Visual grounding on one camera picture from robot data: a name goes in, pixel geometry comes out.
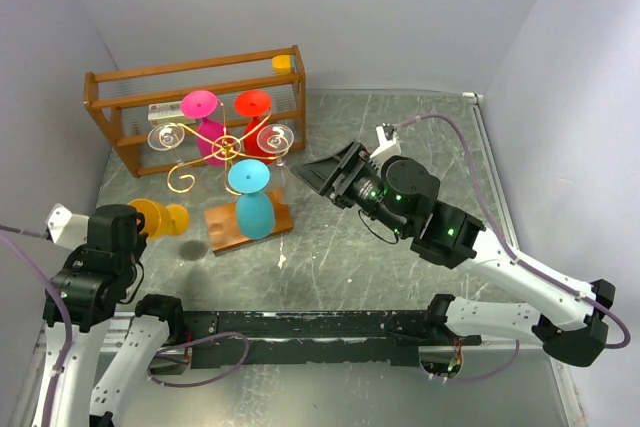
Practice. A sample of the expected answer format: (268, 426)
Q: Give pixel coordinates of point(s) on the clear flute glass three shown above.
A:
(167, 138)

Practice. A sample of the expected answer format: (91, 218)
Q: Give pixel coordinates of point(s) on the yellow plastic wine glass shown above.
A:
(160, 219)

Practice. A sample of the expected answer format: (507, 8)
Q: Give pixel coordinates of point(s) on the white red box on shelf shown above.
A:
(167, 112)

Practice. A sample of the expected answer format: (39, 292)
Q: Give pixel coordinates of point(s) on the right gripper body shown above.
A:
(354, 166)

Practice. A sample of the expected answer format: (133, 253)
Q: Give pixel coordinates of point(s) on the blue plastic wine glass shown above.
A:
(254, 211)

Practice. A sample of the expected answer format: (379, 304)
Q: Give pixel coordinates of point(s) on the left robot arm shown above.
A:
(81, 300)

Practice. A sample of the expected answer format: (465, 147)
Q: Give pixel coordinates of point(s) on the clear flute glass one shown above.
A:
(281, 184)

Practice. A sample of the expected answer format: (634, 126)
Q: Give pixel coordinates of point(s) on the gold wire wine glass rack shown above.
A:
(222, 225)

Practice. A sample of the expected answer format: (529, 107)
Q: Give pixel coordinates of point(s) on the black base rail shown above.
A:
(397, 337)

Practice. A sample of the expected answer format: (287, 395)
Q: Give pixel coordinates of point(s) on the pink plastic wine glass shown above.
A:
(199, 105)

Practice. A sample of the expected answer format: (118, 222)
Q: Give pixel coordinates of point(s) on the red plastic wine glass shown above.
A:
(253, 104)

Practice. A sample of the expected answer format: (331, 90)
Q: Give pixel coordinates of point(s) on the yellow block on shelf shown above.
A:
(283, 64)

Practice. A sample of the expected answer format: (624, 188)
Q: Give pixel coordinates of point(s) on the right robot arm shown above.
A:
(561, 314)

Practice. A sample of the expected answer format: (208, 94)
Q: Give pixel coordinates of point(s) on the orange wooden shelf rack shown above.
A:
(117, 101)

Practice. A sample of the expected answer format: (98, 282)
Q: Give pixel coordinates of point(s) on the clear flute glass two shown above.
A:
(275, 141)

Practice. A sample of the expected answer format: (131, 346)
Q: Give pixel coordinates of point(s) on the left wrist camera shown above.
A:
(67, 229)

